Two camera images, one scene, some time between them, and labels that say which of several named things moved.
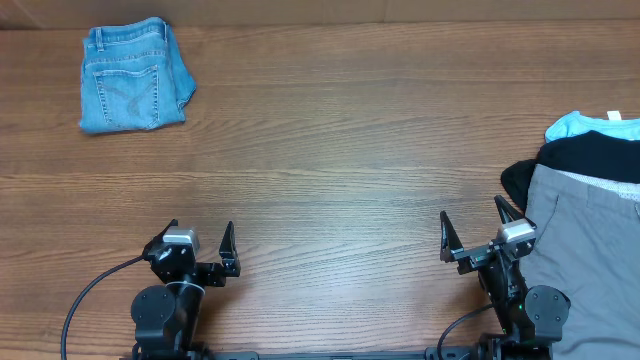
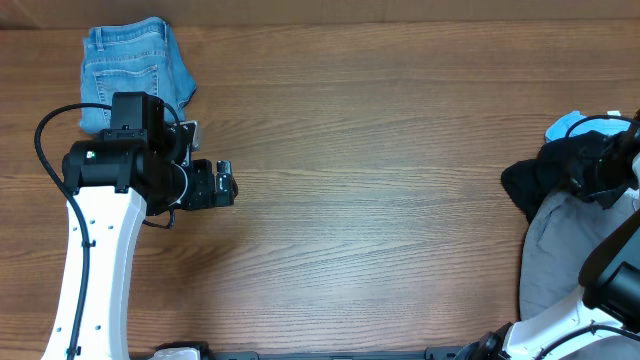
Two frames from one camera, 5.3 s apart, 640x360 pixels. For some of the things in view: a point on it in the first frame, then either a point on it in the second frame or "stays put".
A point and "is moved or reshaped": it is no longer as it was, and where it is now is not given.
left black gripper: (215, 276) → (203, 195)
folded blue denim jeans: (133, 78) stays put
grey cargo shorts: (587, 246) is moved or reshaped
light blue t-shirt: (575, 123) stays put
